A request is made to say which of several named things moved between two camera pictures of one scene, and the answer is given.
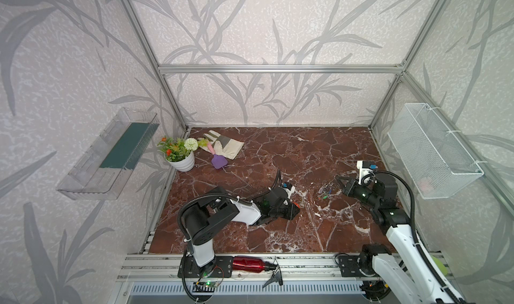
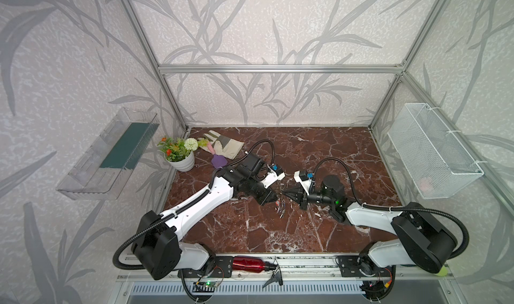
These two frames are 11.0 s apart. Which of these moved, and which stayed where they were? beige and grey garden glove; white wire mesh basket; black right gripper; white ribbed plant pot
Moved: black right gripper
Stayed: white ribbed plant pot; white wire mesh basket; beige and grey garden glove
